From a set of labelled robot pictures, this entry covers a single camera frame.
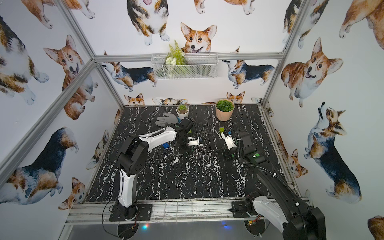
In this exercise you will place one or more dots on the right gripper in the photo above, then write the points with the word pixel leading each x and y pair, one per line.
pixel 226 152

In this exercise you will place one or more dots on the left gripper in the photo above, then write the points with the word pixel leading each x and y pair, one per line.
pixel 186 137

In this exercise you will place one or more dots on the blue lego brick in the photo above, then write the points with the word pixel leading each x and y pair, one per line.
pixel 166 145

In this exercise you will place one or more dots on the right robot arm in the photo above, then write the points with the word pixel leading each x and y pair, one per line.
pixel 291 215

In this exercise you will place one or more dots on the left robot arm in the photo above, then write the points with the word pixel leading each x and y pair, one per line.
pixel 134 154

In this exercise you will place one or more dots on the small white plant pot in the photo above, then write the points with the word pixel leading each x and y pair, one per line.
pixel 182 111

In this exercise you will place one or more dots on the grey work glove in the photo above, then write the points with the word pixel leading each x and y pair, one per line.
pixel 166 120

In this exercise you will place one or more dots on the large beige plant pot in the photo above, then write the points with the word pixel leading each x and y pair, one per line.
pixel 224 110

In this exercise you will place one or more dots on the fern in basket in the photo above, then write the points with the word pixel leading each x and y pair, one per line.
pixel 175 57

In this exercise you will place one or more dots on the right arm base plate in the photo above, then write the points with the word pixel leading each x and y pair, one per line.
pixel 242 209

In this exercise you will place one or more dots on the white wire basket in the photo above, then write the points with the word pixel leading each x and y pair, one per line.
pixel 192 66

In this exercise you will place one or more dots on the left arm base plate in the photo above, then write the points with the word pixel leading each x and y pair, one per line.
pixel 136 212

